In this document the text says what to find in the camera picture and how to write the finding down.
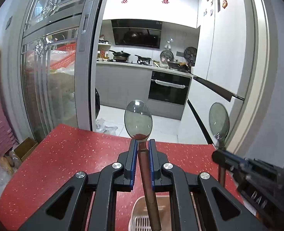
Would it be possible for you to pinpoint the black handled spoon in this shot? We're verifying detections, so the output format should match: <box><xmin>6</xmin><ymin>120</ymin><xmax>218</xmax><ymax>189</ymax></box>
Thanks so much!
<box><xmin>124</xmin><ymin>100</ymin><xmax>161</xmax><ymax>230</ymax></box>

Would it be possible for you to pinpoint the grey handled spoon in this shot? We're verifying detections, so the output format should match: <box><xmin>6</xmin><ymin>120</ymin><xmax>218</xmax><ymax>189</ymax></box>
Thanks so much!
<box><xmin>209</xmin><ymin>102</ymin><xmax>230</xmax><ymax>187</ymax></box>

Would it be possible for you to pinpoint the beige cutlery holder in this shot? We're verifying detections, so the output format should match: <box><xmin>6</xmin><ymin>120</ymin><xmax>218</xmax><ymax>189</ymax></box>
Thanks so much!
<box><xmin>128</xmin><ymin>195</ymin><xmax>172</xmax><ymax>231</ymax></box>

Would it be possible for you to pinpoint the black built-in oven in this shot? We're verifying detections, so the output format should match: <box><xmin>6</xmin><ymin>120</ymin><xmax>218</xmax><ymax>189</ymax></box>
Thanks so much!
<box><xmin>148</xmin><ymin>71</ymin><xmax>191</xmax><ymax>105</ymax></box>

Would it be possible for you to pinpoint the cardboard box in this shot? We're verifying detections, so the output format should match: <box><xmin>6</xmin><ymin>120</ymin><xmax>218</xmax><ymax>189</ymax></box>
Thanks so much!
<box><xmin>14</xmin><ymin>137</ymin><xmax>38</xmax><ymax>162</ymax></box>

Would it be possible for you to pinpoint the black wok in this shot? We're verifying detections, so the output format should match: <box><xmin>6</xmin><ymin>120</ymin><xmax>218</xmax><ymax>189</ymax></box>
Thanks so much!
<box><xmin>109</xmin><ymin>49</ymin><xmax>130</xmax><ymax>61</ymax></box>

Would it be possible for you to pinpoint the white refrigerator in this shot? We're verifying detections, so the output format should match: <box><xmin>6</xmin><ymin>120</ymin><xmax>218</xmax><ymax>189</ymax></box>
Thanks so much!
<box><xmin>176</xmin><ymin>0</ymin><xmax>256</xmax><ymax>147</ymax></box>

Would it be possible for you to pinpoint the glass sliding door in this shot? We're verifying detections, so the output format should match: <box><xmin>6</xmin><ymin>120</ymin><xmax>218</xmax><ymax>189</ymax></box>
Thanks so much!
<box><xmin>21</xmin><ymin>0</ymin><xmax>91</xmax><ymax>142</ymax></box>

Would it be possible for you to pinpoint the black range hood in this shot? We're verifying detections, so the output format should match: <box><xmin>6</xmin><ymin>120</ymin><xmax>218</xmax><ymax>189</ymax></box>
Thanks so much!
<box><xmin>111</xmin><ymin>19</ymin><xmax>162</xmax><ymax>49</ymax></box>

